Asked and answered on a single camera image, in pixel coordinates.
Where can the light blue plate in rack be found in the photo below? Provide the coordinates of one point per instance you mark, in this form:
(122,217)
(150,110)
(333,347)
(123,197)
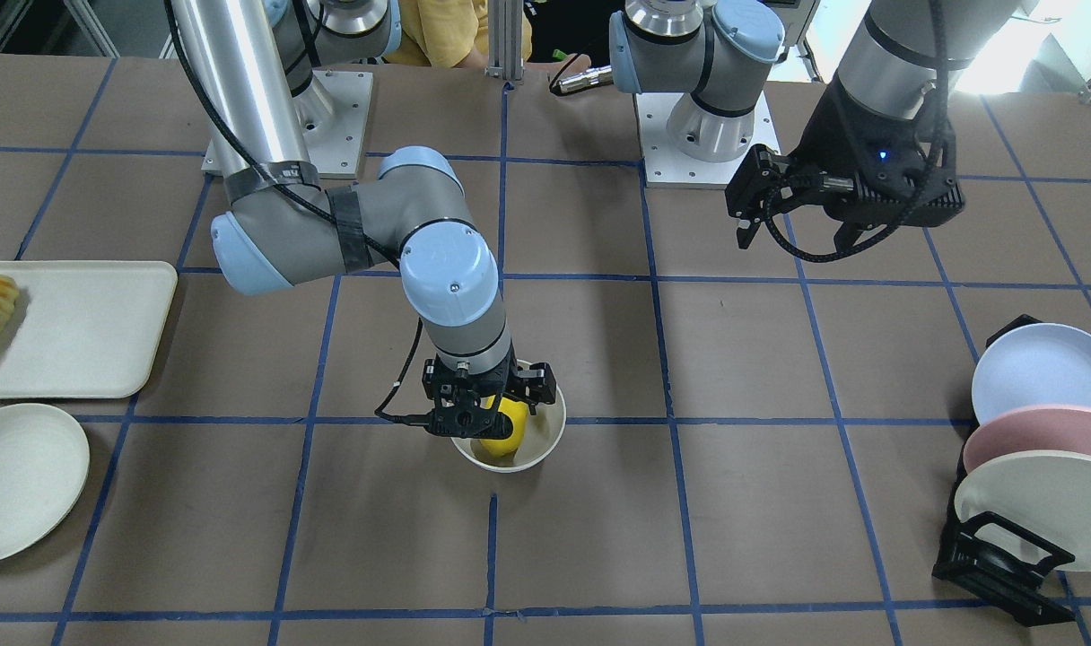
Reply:
(1038,364)

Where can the cream rectangular tray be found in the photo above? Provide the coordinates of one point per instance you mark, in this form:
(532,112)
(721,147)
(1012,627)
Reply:
(84,329)

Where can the black plate rack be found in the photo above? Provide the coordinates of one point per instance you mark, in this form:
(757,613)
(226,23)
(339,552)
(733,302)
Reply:
(998,560)

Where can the cream plate in rack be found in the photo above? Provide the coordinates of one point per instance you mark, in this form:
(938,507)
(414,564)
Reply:
(1047,492)

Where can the cream round plate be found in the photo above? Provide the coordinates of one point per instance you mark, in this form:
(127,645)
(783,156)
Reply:
(44,464)

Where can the person in yellow shirt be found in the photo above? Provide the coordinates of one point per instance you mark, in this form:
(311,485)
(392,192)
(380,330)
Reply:
(442,34)

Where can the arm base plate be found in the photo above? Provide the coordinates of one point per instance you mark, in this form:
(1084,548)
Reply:
(685,146)
(339,126)

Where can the white ceramic bowl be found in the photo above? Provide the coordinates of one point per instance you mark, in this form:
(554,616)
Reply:
(544,429)

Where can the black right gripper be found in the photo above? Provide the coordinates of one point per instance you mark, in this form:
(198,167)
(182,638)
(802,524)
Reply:
(540,380)

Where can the aluminium frame post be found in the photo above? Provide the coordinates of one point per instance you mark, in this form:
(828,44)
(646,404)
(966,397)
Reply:
(504,51)

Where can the pink plate in rack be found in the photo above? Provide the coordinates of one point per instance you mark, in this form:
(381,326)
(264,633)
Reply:
(1037,427)

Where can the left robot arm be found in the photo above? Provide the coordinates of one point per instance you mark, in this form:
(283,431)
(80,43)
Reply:
(721,54)

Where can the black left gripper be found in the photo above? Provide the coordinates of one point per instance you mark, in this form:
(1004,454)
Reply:
(822,142)

